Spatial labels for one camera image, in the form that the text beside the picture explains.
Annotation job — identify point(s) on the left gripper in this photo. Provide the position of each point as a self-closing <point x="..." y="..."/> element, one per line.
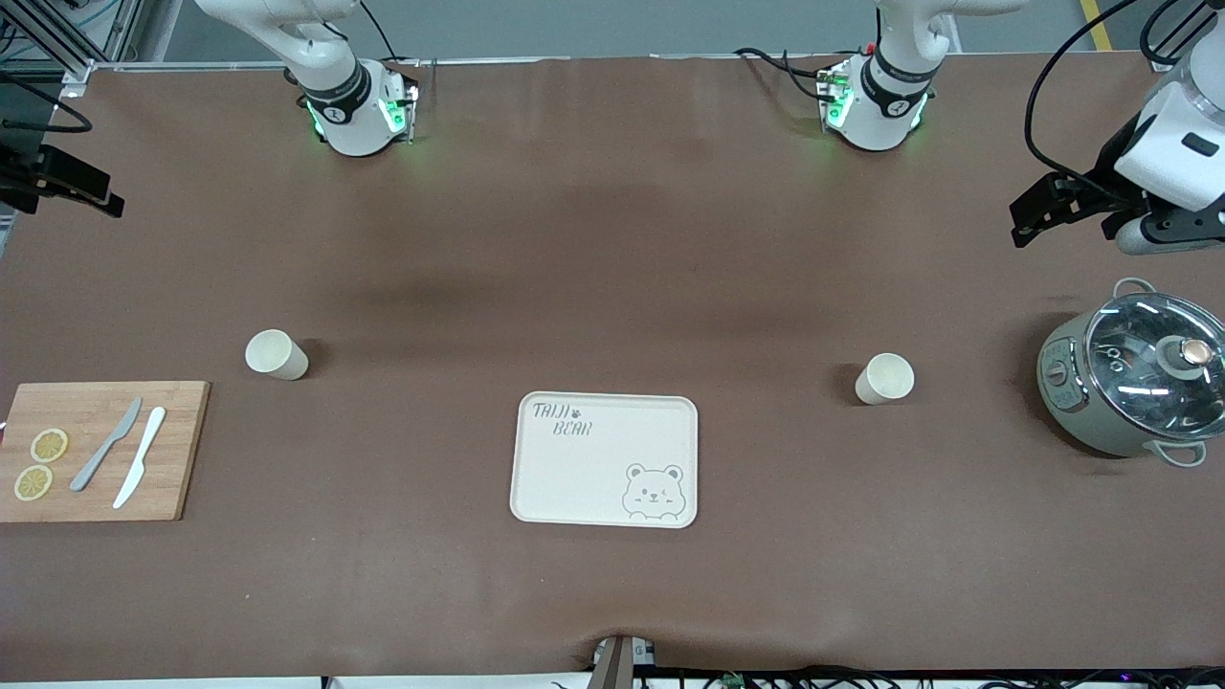
<point x="1107" y="181"/>

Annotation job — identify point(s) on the white plastic cup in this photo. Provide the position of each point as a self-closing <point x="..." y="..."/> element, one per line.
<point x="885" y="378"/>
<point x="273" y="354"/>

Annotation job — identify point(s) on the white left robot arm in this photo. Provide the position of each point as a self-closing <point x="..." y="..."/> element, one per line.
<point x="885" y="105"/>

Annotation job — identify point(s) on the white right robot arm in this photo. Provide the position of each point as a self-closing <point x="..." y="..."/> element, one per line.
<point x="345" y="115"/>

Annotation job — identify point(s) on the glass pot lid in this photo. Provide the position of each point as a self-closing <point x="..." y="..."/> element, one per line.
<point x="1139" y="373"/>

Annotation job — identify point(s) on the grey-green electric cooking pot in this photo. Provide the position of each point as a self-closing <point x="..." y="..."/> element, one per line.
<point x="1072" y="402"/>

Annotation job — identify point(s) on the yellow lemon slice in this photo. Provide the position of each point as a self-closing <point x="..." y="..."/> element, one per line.
<point x="50" y="446"/>
<point x="33" y="483"/>

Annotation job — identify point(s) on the grey plastic knife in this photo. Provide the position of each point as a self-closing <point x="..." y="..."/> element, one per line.
<point x="96" y="459"/>

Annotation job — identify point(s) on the white plastic knife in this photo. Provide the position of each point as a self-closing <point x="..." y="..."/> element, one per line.
<point x="144" y="450"/>

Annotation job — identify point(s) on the wooden cutting board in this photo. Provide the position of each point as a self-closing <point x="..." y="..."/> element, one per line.
<point x="182" y="450"/>

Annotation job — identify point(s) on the brown table cover mat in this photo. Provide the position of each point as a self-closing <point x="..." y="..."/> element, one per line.
<point x="612" y="239"/>

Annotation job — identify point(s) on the white tray with bear print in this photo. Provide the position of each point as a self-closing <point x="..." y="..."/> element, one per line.
<point x="593" y="478"/>

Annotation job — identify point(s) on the aluminium frame strut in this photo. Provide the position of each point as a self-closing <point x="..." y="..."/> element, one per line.
<point x="75" y="75"/>

